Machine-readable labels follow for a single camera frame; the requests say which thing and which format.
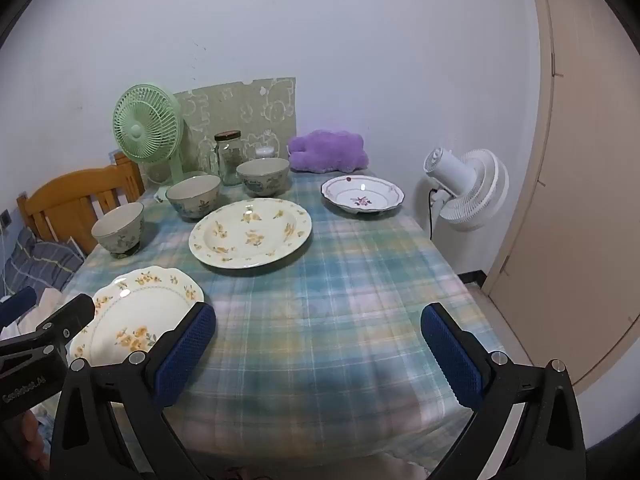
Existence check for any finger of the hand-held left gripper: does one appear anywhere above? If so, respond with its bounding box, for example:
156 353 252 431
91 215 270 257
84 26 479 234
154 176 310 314
0 286 38 328
0 293 96 361

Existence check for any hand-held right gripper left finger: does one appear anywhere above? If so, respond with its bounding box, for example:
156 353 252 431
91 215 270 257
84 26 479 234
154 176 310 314
49 301 236 480

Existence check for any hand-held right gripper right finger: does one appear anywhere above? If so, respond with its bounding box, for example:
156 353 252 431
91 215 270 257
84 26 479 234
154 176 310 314
420 302 588 480

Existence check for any scalloped yellow flower plate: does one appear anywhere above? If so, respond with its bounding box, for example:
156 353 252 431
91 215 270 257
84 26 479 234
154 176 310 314
67 266 206 368

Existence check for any small floral ceramic bowl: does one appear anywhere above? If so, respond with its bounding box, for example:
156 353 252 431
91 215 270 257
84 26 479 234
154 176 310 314
91 202 146 259

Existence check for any round yellow flower plate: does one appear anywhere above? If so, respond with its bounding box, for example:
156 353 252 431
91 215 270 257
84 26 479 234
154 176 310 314
188 198 313 271

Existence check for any medium floral ceramic bowl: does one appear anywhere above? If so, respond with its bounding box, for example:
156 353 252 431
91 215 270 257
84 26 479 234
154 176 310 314
165 175 222 222

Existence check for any red flower scalloped plate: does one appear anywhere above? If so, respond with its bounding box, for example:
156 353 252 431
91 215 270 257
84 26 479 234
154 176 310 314
320 175 405 217

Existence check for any large floral ceramic bowl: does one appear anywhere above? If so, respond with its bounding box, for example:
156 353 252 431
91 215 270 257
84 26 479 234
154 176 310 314
236 158 291 198

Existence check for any person's left hand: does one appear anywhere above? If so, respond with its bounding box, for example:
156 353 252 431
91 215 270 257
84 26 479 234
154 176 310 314
17 409 45 461

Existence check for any white cloth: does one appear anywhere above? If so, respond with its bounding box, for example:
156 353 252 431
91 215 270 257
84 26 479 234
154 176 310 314
0 287 66 341

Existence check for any blue striped bedding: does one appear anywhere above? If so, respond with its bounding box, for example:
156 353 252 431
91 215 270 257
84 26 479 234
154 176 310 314
0 227 86 306

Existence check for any wooden headboard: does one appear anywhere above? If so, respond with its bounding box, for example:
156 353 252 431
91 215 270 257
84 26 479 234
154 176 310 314
16 152 147 256

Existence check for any plaid tablecloth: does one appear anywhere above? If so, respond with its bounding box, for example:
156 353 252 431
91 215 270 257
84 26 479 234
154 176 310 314
60 170 506 471

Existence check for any white standing fan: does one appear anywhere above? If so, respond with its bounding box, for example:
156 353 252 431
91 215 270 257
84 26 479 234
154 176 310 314
423 147 510 232

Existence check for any beige door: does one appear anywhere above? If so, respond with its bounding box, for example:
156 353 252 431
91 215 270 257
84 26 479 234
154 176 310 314
481 0 640 401

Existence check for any glass jar with dark lid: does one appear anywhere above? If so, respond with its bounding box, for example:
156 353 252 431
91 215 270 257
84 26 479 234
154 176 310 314
214 130 245 187

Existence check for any green desk fan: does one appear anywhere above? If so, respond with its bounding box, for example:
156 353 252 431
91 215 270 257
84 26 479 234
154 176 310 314
112 84 213 204

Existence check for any purple plush toy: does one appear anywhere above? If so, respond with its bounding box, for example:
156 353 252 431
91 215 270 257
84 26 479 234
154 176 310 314
287 129 370 175

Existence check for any green cartoon print mat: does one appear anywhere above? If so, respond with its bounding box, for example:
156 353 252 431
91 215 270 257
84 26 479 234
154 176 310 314
173 77 297 183

